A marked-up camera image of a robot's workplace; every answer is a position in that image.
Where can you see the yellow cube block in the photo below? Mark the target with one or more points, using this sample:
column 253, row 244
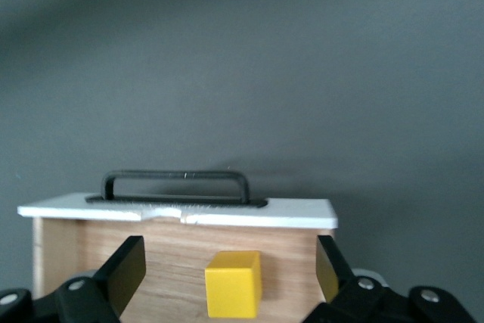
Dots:
column 230, row 289

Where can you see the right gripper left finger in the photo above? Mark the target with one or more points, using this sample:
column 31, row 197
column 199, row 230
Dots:
column 121, row 277

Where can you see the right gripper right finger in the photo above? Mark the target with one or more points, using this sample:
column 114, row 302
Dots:
column 340, row 285

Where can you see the white-front wooden drawer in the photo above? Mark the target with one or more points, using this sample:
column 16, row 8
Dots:
column 170, row 262

